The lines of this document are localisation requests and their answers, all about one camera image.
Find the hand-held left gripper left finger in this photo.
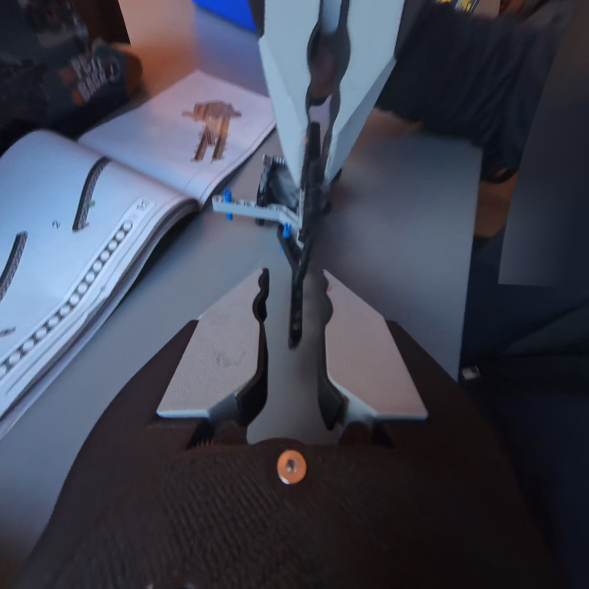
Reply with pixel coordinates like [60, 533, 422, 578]
[156, 267, 271, 427]

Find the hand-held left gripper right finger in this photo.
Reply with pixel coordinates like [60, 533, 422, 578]
[318, 269, 429, 432]

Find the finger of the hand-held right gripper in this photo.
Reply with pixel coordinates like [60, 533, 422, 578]
[328, 0, 406, 182]
[258, 0, 324, 219]

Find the long black lego beam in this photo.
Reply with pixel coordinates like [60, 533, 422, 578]
[278, 122, 324, 351]

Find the grey lego chassis assembly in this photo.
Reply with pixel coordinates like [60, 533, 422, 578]
[212, 154, 333, 259]

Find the person's right forearm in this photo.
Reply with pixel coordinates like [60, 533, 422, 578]
[375, 4, 558, 183]

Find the dark lego set box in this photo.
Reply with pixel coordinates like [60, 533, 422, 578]
[0, 0, 144, 153]

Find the blue plastic bin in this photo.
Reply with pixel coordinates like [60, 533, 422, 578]
[191, 0, 259, 34]

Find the open instruction booklet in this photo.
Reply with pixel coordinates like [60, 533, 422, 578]
[0, 68, 277, 436]

